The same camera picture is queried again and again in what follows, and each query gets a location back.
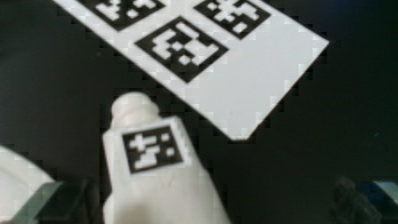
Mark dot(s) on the white round table top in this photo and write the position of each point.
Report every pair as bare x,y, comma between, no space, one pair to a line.
23,192

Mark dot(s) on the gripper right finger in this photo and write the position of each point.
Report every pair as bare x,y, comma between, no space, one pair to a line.
364,202

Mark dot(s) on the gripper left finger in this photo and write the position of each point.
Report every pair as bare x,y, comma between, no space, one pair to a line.
66,204

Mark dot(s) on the white marker sheet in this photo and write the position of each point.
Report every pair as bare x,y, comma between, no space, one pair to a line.
220,48

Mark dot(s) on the white cylindrical table leg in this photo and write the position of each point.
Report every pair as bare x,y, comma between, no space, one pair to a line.
163,192

